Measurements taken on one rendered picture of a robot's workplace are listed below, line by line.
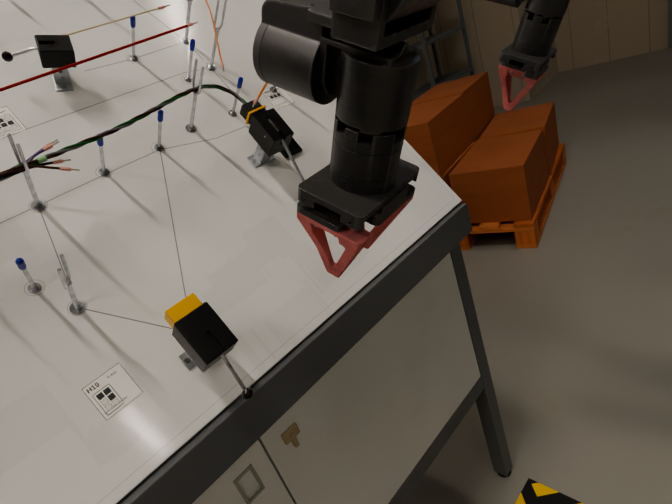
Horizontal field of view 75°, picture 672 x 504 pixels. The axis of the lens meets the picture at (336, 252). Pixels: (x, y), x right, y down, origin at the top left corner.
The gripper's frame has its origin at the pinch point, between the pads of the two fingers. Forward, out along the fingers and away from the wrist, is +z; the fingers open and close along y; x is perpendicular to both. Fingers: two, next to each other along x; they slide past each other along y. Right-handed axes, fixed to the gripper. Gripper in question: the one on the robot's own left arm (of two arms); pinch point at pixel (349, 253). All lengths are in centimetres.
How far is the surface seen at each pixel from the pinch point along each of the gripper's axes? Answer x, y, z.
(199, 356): -10.6, 12.0, 14.0
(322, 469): 2.0, 1.3, 48.3
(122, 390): -18.6, 18.1, 21.7
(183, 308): -15.8, 9.4, 12.0
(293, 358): -6.4, -0.2, 24.7
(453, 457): 23, -48, 107
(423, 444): 14, -22, 63
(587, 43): -49, -629, 117
